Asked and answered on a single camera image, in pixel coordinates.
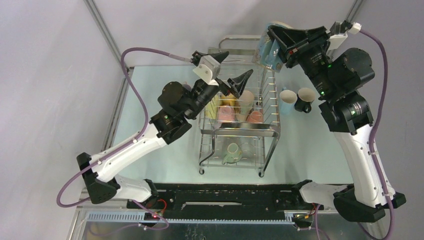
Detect orange yellow mug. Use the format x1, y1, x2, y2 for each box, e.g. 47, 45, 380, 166
220, 93, 237, 107

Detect black mug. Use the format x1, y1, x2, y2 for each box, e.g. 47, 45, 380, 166
294, 87, 316, 114

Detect metal wire dish rack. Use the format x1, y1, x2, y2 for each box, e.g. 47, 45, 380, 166
198, 35, 281, 178

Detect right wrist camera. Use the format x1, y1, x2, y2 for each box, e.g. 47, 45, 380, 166
327, 20, 362, 51

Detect cream seahorse pattern mug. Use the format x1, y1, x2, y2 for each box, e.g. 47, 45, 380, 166
235, 90, 255, 122

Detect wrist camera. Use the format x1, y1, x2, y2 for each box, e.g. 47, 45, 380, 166
327, 20, 362, 51
192, 55, 221, 86

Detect salmon dotted mug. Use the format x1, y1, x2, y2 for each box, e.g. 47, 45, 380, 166
246, 110, 264, 124

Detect blue butterfly mug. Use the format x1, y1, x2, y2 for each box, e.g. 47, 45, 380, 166
252, 21, 293, 73

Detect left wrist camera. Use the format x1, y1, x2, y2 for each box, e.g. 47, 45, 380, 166
192, 55, 221, 86

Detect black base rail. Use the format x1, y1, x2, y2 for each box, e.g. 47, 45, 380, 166
141, 182, 317, 222

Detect aluminium frame post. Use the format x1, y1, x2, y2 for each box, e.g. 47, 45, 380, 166
345, 0, 366, 22
83, 0, 131, 74

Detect green mug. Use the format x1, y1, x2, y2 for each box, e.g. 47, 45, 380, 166
221, 142, 243, 165

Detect aluminium frame post left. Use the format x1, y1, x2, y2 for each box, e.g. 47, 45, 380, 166
83, 0, 131, 74

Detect light blue faceted mug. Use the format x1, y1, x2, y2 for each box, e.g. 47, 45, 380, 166
279, 89, 298, 115

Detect pink faceted mug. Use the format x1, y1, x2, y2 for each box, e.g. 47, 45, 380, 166
217, 105, 236, 123

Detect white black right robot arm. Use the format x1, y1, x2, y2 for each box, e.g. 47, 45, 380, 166
266, 21, 406, 223

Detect aluminium frame post right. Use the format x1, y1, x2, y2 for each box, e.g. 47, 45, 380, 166
345, 0, 366, 22

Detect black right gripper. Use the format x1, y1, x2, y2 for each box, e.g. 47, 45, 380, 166
267, 25, 336, 99

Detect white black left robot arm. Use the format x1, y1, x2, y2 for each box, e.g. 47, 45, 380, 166
77, 51, 254, 208

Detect pale yellow faceted mug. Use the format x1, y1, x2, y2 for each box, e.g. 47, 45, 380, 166
204, 95, 221, 120

